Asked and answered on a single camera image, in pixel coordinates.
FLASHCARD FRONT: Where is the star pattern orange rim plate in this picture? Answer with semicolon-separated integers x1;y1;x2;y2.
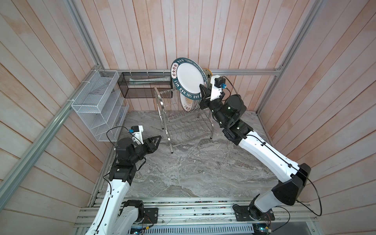
203;68;212;80

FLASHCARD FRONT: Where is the white wire mesh shelf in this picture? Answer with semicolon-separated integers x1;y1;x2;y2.
71;70;129;143

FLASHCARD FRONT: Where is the left aluminium frame bar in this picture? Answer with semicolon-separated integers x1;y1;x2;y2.
1;65;102;210

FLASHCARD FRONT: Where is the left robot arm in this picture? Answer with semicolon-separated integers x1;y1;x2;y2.
86;135;162;235

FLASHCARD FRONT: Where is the aluminium frame bar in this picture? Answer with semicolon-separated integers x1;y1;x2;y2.
1;65;102;210
256;1;328;117

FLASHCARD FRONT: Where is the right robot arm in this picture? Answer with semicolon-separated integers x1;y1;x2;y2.
199;85;311;220

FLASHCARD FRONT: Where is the steel two-tier dish rack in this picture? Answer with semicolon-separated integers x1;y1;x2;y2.
154;88;214;153

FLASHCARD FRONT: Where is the black mesh wall basket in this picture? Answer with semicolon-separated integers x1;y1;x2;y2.
117;71;173;99

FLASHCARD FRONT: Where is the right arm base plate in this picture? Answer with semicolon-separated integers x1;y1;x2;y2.
232;204;275;221

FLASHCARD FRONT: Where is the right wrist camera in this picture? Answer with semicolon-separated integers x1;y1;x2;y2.
210;75;226;101

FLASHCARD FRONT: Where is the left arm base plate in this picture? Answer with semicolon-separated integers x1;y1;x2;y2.
118;207;159;224

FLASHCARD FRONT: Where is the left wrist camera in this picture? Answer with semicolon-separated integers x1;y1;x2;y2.
129;125;144;145

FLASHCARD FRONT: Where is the horizontal aluminium wall bar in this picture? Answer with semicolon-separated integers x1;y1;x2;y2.
114;69;282;76

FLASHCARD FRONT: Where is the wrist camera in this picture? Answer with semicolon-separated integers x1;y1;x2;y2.
210;75;226;101
129;125;144;145

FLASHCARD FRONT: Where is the orange sunburst plate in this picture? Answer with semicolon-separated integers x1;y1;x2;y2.
180;94;200;112

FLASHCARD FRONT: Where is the white plate dark green rim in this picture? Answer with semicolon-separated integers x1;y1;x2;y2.
170;57;208;100

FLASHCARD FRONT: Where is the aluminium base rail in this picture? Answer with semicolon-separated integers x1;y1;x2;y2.
73;197;318;235

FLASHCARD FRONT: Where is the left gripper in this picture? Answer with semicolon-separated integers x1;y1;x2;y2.
130;136;162;164

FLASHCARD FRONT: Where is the right aluminium frame bar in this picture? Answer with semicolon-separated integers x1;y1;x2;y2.
256;1;328;117

